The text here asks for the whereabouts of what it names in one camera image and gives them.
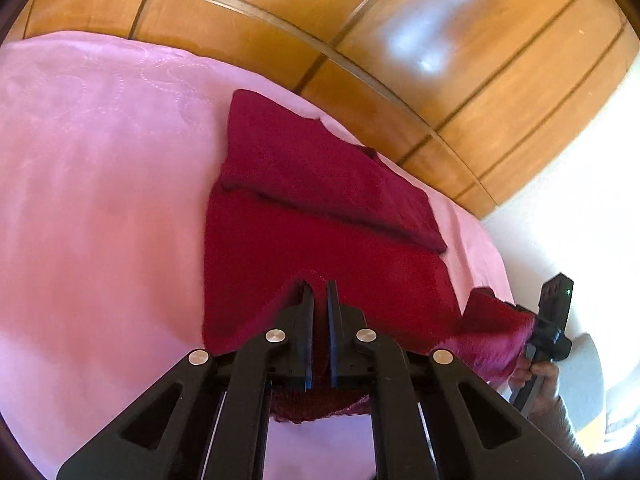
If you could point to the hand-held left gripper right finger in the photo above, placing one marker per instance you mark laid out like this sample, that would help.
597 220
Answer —
334 320

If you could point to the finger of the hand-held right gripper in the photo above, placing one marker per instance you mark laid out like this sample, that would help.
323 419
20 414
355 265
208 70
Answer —
522 311

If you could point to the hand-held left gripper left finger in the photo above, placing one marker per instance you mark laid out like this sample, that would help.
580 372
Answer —
305 320

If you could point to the dark red knit garment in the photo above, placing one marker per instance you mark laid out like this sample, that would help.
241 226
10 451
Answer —
325 220

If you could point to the person's right forearm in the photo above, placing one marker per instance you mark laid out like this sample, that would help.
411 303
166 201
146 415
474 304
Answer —
555 425

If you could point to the person's right hand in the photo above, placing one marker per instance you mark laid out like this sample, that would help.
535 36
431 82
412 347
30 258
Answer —
547 377

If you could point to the grey cloth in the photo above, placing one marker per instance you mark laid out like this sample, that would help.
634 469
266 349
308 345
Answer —
582 380

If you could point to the pink bed sheet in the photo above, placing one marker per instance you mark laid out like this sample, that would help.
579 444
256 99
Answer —
100 185

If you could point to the wooden panelled wardrobe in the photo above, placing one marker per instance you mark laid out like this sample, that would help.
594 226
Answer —
450 60

